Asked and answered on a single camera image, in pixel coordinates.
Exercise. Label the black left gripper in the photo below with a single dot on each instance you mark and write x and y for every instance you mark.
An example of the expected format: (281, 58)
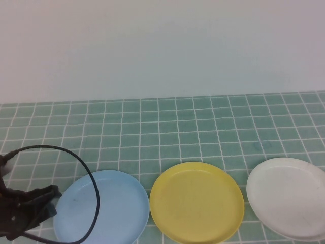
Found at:
(15, 216)

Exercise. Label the green white-checked tablecloth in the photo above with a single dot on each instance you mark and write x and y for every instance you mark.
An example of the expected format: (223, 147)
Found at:
(177, 132)

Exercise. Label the light blue plastic plate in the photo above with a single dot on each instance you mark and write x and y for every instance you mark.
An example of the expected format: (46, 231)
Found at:
(122, 206)

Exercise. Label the white plastic plate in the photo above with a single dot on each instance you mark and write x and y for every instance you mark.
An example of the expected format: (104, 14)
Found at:
(289, 195)

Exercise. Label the yellow plastic plate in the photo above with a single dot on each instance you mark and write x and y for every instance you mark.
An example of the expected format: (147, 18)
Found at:
(196, 203)

